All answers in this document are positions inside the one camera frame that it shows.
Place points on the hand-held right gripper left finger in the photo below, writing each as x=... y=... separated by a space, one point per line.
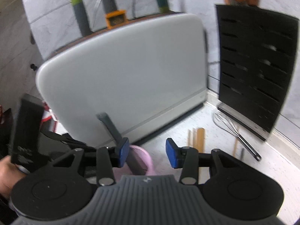
x=123 y=153

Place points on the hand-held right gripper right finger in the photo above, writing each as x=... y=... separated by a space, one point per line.
x=171 y=153

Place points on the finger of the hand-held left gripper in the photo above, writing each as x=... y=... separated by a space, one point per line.
x=58 y=143

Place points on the pink mesh utensil cup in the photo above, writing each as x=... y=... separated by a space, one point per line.
x=150 y=161

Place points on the black peeler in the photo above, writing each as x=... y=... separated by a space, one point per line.
x=109 y=125

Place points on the metal whisk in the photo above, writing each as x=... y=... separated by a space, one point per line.
x=234 y=131

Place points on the person's left hand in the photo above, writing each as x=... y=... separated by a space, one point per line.
x=8 y=178

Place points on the red flat object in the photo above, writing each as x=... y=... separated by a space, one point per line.
x=48 y=118

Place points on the wooden spatula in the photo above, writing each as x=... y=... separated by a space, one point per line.
x=200 y=140

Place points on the small black knob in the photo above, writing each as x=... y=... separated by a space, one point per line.
x=33 y=66

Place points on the white countertop appliance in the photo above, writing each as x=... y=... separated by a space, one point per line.
x=121 y=75

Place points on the black knife block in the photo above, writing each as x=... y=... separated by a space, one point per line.
x=253 y=70

